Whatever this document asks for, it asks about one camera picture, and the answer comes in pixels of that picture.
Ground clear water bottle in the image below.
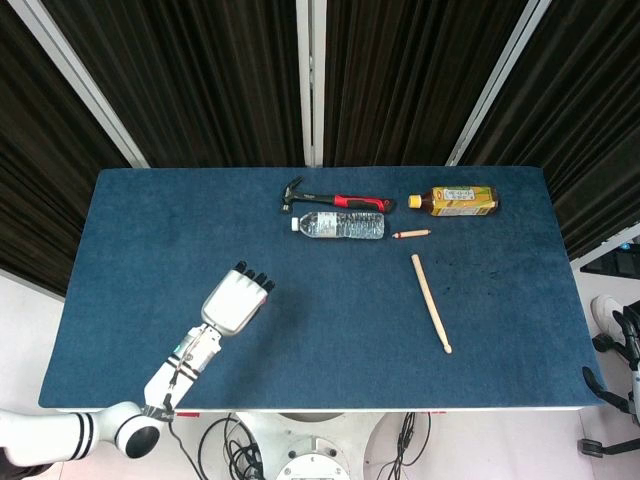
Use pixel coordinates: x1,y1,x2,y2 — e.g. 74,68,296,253
291,211,386,240

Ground black trouser leg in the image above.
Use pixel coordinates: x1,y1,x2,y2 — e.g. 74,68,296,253
0,447,51,480

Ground black red claw hammer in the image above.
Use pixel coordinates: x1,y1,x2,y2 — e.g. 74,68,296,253
279,175,396,215

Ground black cable bundle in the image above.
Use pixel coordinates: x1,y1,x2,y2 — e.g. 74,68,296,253
198,412,266,480
374,412,432,480

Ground white shoe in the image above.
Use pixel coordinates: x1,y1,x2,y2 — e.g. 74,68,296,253
591,294,626,334

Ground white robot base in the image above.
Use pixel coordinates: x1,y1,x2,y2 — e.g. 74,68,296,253
234,410,386,480

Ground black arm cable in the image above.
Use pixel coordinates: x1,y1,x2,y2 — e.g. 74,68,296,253
162,364,201,480

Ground long wooden drumstick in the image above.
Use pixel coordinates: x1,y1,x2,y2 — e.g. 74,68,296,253
411,253,453,355

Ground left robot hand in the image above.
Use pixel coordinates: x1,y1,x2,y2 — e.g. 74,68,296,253
200,259,276,335

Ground blue table cloth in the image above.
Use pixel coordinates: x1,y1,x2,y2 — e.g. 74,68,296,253
38,167,609,412

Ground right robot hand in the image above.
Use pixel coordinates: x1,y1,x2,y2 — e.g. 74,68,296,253
582,307,640,416

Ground white frame post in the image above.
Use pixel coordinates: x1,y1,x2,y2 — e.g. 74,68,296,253
446,0,554,167
7,0,150,169
295,0,327,168

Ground black pleated curtain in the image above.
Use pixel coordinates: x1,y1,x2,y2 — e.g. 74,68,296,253
0,0,134,296
323,0,531,168
457,0,640,261
42,0,306,169

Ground yellow label tea bottle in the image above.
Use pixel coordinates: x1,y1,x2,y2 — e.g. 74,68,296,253
407,185,500,218

